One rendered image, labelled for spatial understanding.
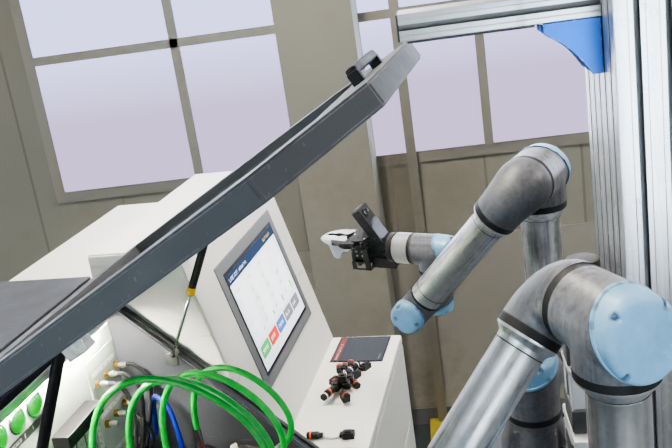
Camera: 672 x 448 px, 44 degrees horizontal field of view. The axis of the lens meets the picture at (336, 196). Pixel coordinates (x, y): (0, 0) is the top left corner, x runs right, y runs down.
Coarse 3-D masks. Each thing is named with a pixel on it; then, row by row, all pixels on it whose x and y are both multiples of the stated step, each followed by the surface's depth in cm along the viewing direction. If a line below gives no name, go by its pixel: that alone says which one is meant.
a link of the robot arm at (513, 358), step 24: (552, 264) 117; (528, 288) 118; (504, 312) 120; (528, 312) 117; (504, 336) 119; (528, 336) 116; (552, 336) 116; (480, 360) 122; (504, 360) 118; (528, 360) 117; (480, 384) 118; (504, 384) 117; (528, 384) 119; (456, 408) 120; (480, 408) 117; (504, 408) 118; (456, 432) 118; (480, 432) 117
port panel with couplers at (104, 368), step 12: (108, 348) 193; (96, 360) 187; (108, 360) 192; (96, 372) 187; (108, 372) 190; (96, 384) 185; (96, 396) 186; (120, 396) 196; (108, 408) 191; (120, 408) 196; (108, 420) 189; (120, 420) 196; (108, 432) 190; (120, 432) 195; (132, 432) 201; (108, 444) 189; (120, 444) 195
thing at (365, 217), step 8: (360, 208) 203; (368, 208) 204; (360, 216) 202; (368, 216) 203; (360, 224) 203; (368, 224) 202; (376, 224) 204; (368, 232) 203; (376, 232) 203; (384, 232) 205; (376, 240) 203; (384, 240) 204
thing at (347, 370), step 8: (352, 360) 243; (336, 368) 243; (344, 368) 237; (352, 368) 239; (360, 368) 241; (368, 368) 243; (336, 376) 237; (344, 376) 230; (352, 376) 234; (360, 376) 239; (336, 384) 230; (344, 384) 229; (352, 384) 234; (360, 384) 233; (328, 392) 226; (344, 392) 225; (344, 400) 226
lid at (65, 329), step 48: (336, 96) 165; (384, 96) 113; (288, 144) 105; (336, 144) 108; (240, 192) 103; (144, 240) 183; (192, 240) 106; (96, 288) 115; (144, 288) 110; (48, 336) 115; (0, 384) 120
